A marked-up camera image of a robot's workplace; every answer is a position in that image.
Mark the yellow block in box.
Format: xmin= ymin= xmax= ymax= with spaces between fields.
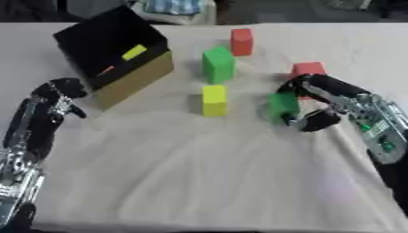
xmin=121 ymin=44 xmax=148 ymax=61

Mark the large green block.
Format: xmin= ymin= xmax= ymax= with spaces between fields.
xmin=200 ymin=46 xmax=238 ymax=85

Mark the small green block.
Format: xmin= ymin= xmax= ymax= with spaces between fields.
xmin=266 ymin=91 xmax=301 ymax=126

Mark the tall red block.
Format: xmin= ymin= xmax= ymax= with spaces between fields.
xmin=229 ymin=27 xmax=255 ymax=57

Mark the red stick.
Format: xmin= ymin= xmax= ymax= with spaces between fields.
xmin=96 ymin=65 xmax=117 ymax=77

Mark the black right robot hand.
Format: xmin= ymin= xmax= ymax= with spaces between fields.
xmin=275 ymin=73 xmax=373 ymax=133

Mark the red cube block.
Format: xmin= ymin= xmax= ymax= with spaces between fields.
xmin=288 ymin=61 xmax=329 ymax=100

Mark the cardboard box with black inside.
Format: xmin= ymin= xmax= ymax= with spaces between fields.
xmin=51 ymin=5 xmax=176 ymax=111

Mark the yellow rectangular block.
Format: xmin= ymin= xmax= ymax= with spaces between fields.
xmin=200 ymin=85 xmax=230 ymax=117

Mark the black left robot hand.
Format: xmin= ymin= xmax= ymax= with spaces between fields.
xmin=1 ymin=77 xmax=89 ymax=160

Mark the white bag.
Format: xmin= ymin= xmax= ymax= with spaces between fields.
xmin=128 ymin=0 xmax=219 ymax=25

